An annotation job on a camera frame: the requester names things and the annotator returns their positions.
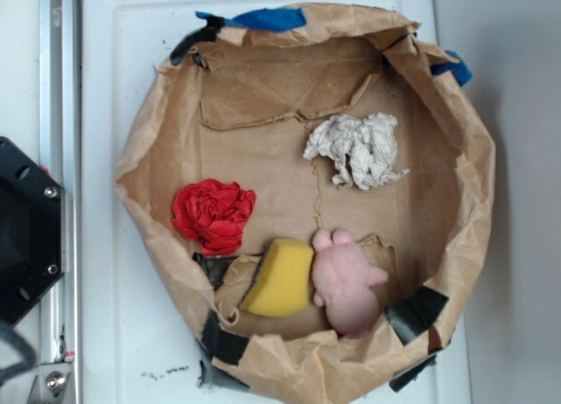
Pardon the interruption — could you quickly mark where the pink plush bunny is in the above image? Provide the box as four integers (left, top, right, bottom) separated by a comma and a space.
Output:
312, 229, 388, 337

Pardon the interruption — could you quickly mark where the brown paper bag bin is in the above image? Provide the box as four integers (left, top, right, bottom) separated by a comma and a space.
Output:
115, 4, 495, 403

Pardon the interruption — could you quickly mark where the red crumpled paper ball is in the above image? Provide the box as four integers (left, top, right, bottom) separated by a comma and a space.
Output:
172, 179, 257, 256

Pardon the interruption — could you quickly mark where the white crumpled paper ball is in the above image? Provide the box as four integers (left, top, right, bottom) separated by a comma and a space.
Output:
303, 112, 409, 190

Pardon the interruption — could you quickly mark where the yellow sponge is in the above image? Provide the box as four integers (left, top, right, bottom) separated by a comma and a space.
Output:
238, 237, 314, 318

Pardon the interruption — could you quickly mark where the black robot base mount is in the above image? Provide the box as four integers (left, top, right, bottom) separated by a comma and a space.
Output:
0, 137, 63, 326

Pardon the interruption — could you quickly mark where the aluminium frame rail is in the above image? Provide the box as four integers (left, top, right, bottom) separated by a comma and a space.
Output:
28, 0, 83, 403

